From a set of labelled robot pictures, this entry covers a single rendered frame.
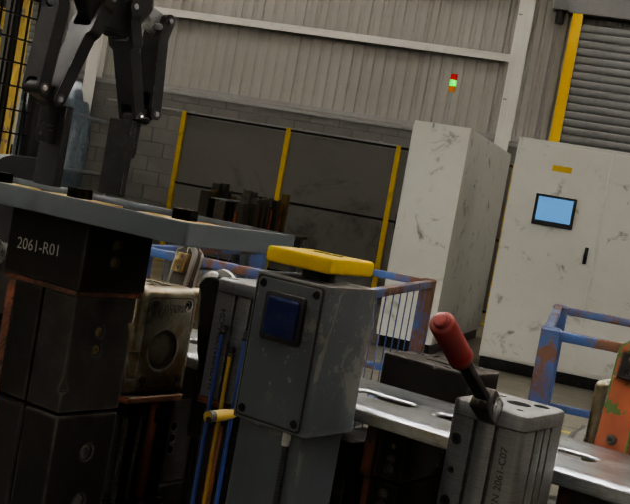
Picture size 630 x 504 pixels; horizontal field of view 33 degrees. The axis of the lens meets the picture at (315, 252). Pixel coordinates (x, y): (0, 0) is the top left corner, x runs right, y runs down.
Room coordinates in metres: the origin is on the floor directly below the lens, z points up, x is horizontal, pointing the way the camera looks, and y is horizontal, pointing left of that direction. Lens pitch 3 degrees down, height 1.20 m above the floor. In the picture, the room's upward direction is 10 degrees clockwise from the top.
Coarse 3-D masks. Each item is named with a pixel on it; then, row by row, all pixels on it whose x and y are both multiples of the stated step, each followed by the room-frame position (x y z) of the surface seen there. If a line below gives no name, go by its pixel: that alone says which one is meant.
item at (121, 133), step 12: (120, 120) 0.98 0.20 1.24; (108, 132) 0.98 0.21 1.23; (120, 132) 0.97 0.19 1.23; (132, 132) 0.97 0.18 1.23; (108, 144) 0.98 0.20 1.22; (120, 144) 0.97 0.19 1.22; (132, 144) 0.97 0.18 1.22; (108, 156) 0.98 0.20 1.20; (120, 156) 0.97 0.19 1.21; (108, 168) 0.98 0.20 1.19; (120, 168) 0.97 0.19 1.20; (108, 180) 0.98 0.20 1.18; (120, 180) 0.97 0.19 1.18; (108, 192) 0.97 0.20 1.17; (120, 192) 0.97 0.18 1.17
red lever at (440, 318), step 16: (432, 320) 0.76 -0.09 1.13; (448, 320) 0.76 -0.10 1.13; (448, 336) 0.76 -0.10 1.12; (448, 352) 0.77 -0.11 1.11; (464, 352) 0.78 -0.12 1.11; (464, 368) 0.79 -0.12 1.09; (480, 384) 0.82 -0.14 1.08; (480, 400) 0.83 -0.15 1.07; (496, 400) 0.84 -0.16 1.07; (480, 416) 0.84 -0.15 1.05; (496, 416) 0.84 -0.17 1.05
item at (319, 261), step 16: (272, 256) 0.79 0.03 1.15; (288, 256) 0.78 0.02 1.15; (304, 256) 0.77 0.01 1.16; (320, 256) 0.77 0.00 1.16; (336, 256) 0.80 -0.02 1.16; (304, 272) 0.79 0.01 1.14; (320, 272) 0.77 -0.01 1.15; (336, 272) 0.77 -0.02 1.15; (352, 272) 0.78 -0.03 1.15; (368, 272) 0.80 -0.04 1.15
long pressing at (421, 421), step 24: (192, 336) 1.33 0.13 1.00; (192, 360) 1.18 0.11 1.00; (360, 384) 1.20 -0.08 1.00; (384, 384) 1.23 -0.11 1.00; (360, 408) 1.05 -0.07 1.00; (384, 408) 1.08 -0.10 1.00; (408, 408) 1.10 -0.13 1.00; (432, 408) 1.13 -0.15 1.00; (408, 432) 1.02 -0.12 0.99; (432, 432) 1.00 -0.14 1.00; (600, 456) 1.03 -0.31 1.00; (624, 456) 1.05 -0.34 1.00; (552, 480) 0.93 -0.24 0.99; (576, 480) 0.92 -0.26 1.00; (600, 480) 0.91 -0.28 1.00; (624, 480) 0.94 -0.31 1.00
